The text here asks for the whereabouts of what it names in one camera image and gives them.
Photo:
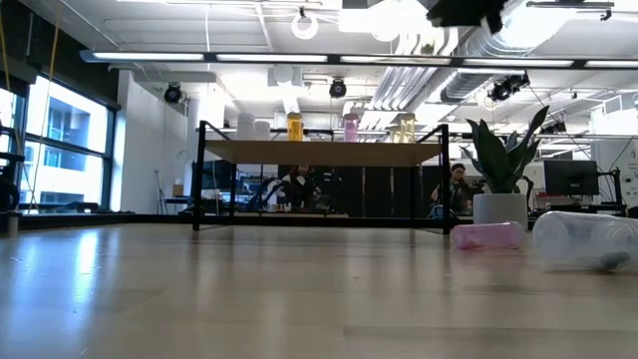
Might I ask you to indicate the large office window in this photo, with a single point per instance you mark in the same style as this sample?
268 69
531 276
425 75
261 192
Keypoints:
75 149

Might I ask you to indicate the black aluminium rig frame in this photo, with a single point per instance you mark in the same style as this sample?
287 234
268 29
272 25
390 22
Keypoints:
124 219

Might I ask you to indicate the green plant in white pot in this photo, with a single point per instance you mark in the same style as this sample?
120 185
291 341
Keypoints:
500 209

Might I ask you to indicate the black ceiling spotlight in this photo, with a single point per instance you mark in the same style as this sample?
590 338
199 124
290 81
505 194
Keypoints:
172 93
337 88

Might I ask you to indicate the person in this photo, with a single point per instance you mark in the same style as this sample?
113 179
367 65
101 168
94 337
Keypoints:
299 188
456 192

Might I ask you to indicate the orange pill bottle white cap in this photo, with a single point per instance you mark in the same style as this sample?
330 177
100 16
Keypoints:
294 128

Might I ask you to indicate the white translucent pill bottle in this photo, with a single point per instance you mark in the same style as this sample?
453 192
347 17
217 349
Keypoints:
245 127
262 131

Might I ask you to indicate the wooden shelf black metal legs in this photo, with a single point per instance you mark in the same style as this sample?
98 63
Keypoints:
324 153

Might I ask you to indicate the clear pill bottle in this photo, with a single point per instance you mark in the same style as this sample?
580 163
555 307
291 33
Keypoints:
583 239

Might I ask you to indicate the black computer monitor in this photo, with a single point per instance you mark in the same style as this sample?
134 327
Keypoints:
570 177

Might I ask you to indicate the white ceiling pipes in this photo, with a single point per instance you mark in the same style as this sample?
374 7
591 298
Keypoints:
409 80

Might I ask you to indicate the silver ventilation duct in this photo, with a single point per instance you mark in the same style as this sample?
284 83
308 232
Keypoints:
468 87

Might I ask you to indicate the black room partition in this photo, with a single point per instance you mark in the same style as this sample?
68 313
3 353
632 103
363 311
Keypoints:
379 192

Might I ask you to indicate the black bar with light strips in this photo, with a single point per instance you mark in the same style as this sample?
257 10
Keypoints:
274 58

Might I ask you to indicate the pink pill bottle white cap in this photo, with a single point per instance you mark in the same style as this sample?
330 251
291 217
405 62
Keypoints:
488 235
350 129

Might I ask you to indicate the office desk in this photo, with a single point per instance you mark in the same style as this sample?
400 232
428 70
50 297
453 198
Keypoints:
573 207

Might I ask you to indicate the yellow pill bottle white cap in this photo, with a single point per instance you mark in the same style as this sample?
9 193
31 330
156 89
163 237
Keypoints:
408 129
395 134

